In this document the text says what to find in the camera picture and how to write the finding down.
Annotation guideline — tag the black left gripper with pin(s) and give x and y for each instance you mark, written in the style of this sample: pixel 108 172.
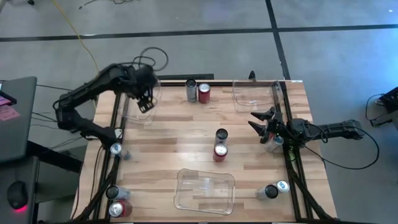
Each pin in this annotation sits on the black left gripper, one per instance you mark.
pixel 143 84

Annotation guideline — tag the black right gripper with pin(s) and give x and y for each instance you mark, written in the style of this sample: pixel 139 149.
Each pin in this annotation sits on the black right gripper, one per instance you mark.
pixel 278 127

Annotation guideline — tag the clear plastic bin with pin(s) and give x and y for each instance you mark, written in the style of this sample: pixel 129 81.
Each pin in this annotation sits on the clear plastic bin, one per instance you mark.
pixel 136 119
pixel 205 193
pixel 248 99

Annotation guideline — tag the blue silver energy drink can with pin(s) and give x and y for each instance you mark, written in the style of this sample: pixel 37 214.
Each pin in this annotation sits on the blue silver energy drink can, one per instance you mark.
pixel 118 150
pixel 283 186
pixel 275 143

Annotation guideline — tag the red cola can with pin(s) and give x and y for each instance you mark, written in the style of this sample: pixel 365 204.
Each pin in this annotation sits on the red cola can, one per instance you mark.
pixel 220 153
pixel 204 93
pixel 119 209

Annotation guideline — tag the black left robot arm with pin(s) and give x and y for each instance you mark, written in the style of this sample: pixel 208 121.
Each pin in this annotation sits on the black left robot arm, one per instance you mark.
pixel 93 84

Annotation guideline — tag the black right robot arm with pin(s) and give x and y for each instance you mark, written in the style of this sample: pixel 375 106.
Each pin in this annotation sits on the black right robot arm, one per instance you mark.
pixel 335 129

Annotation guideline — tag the small black clamp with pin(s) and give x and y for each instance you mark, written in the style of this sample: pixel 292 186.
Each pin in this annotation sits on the small black clamp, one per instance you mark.
pixel 252 75

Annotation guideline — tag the black flat bar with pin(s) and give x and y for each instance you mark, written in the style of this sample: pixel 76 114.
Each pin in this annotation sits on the black flat bar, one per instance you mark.
pixel 186 76

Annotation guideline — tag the dark grey desk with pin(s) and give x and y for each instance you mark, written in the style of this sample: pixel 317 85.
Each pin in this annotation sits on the dark grey desk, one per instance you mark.
pixel 46 155

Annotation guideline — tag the black electronic device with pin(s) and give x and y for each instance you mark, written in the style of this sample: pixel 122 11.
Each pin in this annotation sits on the black electronic device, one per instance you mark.
pixel 390 99

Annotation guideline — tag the black caster wheel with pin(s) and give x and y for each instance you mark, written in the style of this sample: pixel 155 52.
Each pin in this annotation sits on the black caster wheel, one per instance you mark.
pixel 31 2

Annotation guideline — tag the black computer mouse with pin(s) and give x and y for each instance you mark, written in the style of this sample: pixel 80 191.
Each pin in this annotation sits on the black computer mouse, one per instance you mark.
pixel 17 194

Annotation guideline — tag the black aluminium table frame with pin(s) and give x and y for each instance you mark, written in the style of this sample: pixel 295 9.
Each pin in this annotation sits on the black aluminium table frame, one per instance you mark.
pixel 174 83

